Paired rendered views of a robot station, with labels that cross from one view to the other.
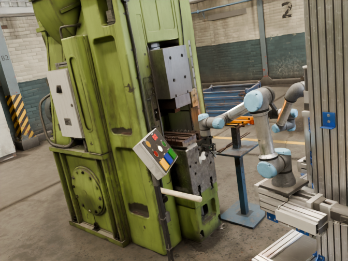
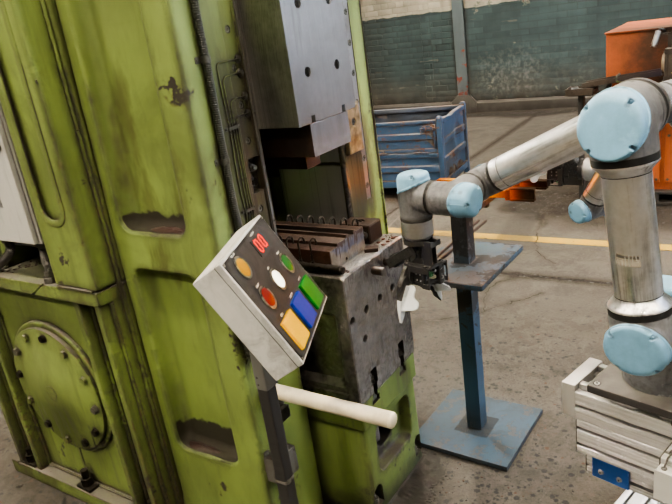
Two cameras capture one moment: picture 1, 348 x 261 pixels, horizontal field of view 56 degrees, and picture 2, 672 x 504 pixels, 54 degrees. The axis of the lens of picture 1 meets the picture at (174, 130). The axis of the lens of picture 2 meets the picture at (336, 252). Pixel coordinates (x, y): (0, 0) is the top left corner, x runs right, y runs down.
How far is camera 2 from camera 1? 0.83 m
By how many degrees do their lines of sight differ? 8
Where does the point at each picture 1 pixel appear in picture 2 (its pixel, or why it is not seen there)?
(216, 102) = not seen: hidden behind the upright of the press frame
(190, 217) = (348, 454)
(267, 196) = (606, 417)
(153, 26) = not seen: outside the picture
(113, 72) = (121, 44)
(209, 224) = (397, 465)
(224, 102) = (387, 148)
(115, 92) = (131, 109)
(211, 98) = not seen: hidden behind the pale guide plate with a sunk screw
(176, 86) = (315, 90)
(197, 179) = (369, 354)
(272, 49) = (478, 34)
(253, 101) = (618, 124)
